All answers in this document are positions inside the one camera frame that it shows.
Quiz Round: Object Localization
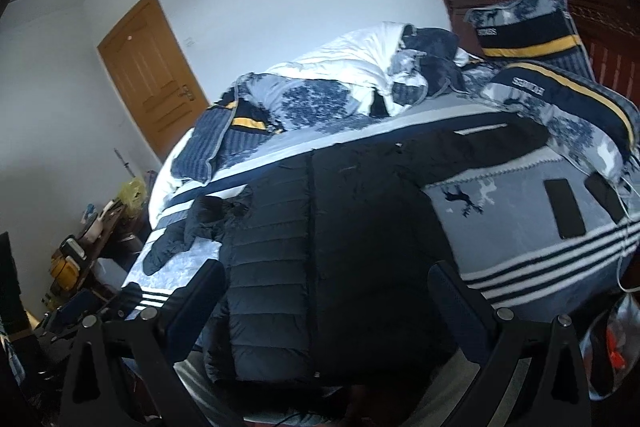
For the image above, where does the black puffer jacket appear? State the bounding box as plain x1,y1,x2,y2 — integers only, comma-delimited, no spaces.
142,119,548,386

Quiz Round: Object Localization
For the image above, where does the grey red bag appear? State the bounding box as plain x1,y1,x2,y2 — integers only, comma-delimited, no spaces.
579,293,639,401

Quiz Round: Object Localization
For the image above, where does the cluttered wooden side table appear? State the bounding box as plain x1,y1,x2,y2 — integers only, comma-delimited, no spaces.
41,200,151,312

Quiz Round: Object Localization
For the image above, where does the blue striped bed blanket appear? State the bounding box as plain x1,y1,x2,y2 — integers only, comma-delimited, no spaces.
149,94,639,320

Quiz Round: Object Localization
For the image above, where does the black smartphone on bed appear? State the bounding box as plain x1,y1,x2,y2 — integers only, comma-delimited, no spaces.
544,179,586,239

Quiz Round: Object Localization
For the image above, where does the yellow plastic bag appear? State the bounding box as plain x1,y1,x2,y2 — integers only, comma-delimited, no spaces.
117,176,148,219

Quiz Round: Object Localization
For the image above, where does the lying blue HOMES pillow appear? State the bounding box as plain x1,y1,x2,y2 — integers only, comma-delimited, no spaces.
480,62,639,182

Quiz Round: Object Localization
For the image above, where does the brown wooden door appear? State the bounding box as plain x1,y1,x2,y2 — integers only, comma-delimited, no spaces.
98,0,209,160

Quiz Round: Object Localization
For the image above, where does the blue white crumpled duvet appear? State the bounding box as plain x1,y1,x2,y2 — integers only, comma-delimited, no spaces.
170,20,471,184

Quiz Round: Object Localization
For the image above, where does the upright blue HOMES pillow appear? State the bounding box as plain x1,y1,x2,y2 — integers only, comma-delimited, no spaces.
464,0,596,81

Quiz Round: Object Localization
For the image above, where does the dark red wooden headboard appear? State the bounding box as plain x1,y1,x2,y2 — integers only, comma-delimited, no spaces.
442,0,639,103

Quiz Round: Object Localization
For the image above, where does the white charging cable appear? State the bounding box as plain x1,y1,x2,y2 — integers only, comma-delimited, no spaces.
612,166,640,294

